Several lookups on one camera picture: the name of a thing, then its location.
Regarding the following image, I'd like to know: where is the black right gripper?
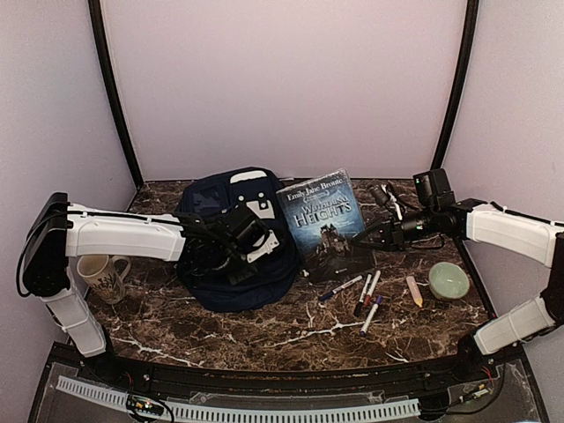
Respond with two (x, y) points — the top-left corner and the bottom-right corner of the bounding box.
(354, 204), (438, 252)

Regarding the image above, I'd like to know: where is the Wuthering Heights dark book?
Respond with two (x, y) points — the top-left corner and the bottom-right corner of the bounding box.
(277, 168), (375, 283)

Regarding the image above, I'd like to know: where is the navy blue student backpack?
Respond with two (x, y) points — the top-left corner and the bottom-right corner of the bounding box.
(174, 167), (301, 312)

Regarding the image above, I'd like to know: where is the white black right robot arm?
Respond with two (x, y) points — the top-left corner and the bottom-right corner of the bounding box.
(352, 168), (563, 382)

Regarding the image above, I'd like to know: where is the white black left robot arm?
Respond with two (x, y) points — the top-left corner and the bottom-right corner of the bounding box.
(16, 192), (282, 384)

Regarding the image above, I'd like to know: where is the white marker blue cap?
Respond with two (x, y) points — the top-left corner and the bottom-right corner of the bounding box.
(319, 275), (362, 301)

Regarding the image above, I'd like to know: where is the white marker red cap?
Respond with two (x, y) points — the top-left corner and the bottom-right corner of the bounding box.
(363, 270), (381, 307)

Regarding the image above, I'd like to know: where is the white marker purple cap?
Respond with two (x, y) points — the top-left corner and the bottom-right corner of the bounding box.
(360, 295), (382, 337)

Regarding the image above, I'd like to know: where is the white marker black cap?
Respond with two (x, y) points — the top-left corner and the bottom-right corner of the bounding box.
(353, 273), (372, 317)

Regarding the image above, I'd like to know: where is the pale green ceramic bowl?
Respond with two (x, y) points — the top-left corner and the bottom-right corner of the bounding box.
(428, 262), (471, 301)

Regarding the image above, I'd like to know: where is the cream patterned ceramic mug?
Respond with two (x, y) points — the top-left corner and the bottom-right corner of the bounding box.
(77, 255), (131, 305)

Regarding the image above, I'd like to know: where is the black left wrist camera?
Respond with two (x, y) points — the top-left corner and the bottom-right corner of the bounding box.
(224, 205), (268, 249)

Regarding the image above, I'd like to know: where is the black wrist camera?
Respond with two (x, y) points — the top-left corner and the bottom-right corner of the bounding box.
(413, 168), (455, 208)
(224, 205), (268, 249)

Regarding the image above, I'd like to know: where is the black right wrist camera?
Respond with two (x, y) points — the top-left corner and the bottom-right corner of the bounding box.
(413, 168), (455, 208)

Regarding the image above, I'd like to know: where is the black front mounting rail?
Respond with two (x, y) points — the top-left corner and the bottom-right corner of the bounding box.
(48, 341), (521, 397)

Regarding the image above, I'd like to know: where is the grey slotted cable duct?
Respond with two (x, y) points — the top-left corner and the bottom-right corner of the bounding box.
(56, 376), (420, 422)

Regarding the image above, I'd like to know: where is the black right corner post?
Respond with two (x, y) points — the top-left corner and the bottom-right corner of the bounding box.
(430, 0), (479, 170)

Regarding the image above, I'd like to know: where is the black corner post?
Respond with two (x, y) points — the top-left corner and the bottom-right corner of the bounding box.
(430, 0), (479, 170)
(87, 0), (145, 190)

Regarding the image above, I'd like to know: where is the black left corner post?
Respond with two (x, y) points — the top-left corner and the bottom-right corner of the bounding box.
(87, 0), (145, 190)

